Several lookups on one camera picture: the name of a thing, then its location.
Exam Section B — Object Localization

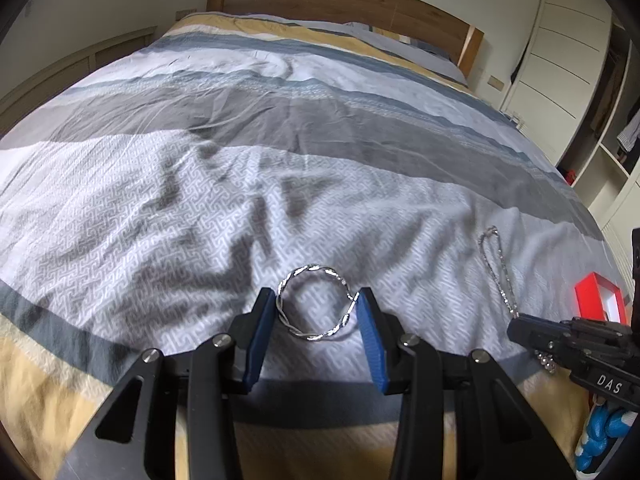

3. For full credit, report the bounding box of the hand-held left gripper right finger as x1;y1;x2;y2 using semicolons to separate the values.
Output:
356;286;571;480

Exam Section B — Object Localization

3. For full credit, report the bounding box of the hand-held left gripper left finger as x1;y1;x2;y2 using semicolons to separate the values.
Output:
57;286;276;480

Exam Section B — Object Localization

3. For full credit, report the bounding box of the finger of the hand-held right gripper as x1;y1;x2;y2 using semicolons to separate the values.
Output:
520;339;586;377
507;313;640;350

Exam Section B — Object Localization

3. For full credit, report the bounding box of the twisted silver bracelet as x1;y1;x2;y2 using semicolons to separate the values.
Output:
275;263;360;342

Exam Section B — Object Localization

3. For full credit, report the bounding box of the red cardboard box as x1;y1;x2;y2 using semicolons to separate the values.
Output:
574;271;629;327

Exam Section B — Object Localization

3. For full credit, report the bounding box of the silver chain necklace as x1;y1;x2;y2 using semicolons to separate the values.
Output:
478;225;559;374

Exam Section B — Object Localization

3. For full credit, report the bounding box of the person's right hand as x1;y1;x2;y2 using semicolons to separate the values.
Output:
575;402;634;474

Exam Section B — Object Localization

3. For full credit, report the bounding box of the striped grey yellow blanket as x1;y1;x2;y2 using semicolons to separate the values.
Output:
0;12;627;480

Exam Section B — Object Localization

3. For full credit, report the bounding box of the striped hanging garment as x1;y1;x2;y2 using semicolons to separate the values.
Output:
617;110;640;157

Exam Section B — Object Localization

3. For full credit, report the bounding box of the white wardrobe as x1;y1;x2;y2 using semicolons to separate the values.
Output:
500;0;640;233

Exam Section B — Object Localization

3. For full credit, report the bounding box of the grey pillow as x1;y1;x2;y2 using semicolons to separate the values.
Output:
345;22;469;85

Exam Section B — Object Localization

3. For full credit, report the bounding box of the beige low cabinet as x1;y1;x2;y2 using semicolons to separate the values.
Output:
0;25;159;137

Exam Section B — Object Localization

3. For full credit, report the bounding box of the wooden headboard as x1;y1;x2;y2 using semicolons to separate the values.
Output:
206;0;485;77

